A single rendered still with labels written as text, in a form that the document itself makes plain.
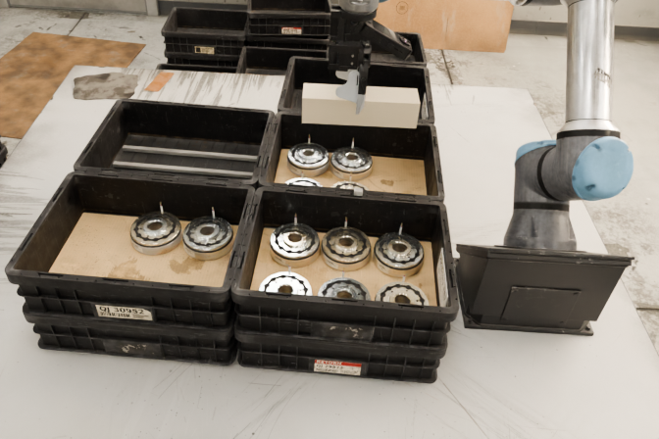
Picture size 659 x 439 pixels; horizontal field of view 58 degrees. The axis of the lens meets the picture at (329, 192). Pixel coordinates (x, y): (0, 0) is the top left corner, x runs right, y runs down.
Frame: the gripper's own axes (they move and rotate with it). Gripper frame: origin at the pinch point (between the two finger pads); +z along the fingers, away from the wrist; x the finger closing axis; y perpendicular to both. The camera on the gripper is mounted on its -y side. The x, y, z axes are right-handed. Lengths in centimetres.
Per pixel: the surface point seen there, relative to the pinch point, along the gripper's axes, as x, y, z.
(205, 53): -154, 65, 70
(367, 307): 41.8, -1.2, 15.9
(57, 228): 21, 60, 21
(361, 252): 21.8, -1.4, 22.9
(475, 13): -258, -88, 86
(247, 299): 40.6, 19.5, 16.5
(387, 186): -3.5, -8.8, 25.8
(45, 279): 39, 55, 16
